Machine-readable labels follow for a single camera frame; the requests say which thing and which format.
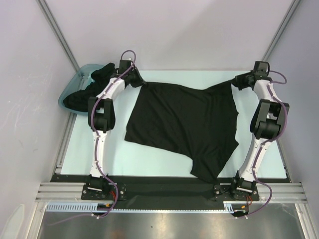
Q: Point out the black t shirt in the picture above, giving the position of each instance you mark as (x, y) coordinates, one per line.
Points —
(200, 124)

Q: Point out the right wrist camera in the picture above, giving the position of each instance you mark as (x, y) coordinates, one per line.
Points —
(261, 68)

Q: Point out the left aluminium corner post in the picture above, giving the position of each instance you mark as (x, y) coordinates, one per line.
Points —
(48, 14)

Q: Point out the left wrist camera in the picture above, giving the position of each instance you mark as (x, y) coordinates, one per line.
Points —
(123, 65)

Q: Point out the right aluminium corner post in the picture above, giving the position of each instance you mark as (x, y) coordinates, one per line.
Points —
(281, 29)

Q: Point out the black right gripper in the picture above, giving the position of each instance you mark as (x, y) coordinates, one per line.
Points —
(241, 81)

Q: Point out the teal plastic basket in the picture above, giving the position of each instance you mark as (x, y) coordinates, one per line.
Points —
(80, 81)

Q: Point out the light blue slotted cable duct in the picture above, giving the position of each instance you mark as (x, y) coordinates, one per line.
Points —
(78, 207)

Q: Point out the aluminium corner post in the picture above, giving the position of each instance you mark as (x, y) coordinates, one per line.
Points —
(48, 14)
(281, 29)

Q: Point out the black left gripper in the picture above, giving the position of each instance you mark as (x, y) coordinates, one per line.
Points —
(139, 81)

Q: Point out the aluminium frame rail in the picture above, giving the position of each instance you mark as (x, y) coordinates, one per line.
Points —
(59, 192)

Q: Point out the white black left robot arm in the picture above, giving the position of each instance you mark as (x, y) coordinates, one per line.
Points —
(108, 83)

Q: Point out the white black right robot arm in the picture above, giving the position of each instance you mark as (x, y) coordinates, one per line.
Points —
(267, 125)

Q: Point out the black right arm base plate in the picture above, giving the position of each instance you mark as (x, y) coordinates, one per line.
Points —
(227, 193)

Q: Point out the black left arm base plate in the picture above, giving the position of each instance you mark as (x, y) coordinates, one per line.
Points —
(108, 192)

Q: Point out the black clothes in basket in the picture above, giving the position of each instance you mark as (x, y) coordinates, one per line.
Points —
(79, 100)

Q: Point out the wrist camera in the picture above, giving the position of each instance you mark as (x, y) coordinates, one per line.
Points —
(261, 68)
(123, 65)

